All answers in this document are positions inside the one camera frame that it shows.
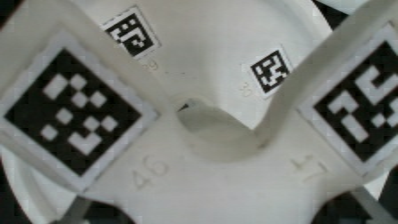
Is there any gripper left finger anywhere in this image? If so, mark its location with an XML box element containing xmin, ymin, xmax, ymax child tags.
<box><xmin>50</xmin><ymin>197</ymin><xmax>128</xmax><ymax>224</ymax></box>

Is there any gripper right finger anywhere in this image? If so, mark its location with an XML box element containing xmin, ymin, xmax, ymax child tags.
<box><xmin>312</xmin><ymin>187</ymin><xmax>398</xmax><ymax>224</ymax></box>

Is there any white cylindrical table leg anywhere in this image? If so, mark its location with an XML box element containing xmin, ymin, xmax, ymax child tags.
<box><xmin>177</xmin><ymin>98</ymin><xmax>261</xmax><ymax>163</ymax></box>

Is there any white cross-shaped table base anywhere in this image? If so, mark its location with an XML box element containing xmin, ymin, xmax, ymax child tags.
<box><xmin>0</xmin><ymin>0</ymin><xmax>398</xmax><ymax>224</ymax></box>

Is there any white round table top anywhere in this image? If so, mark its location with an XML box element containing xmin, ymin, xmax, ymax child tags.
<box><xmin>0</xmin><ymin>0</ymin><xmax>398</xmax><ymax>224</ymax></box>

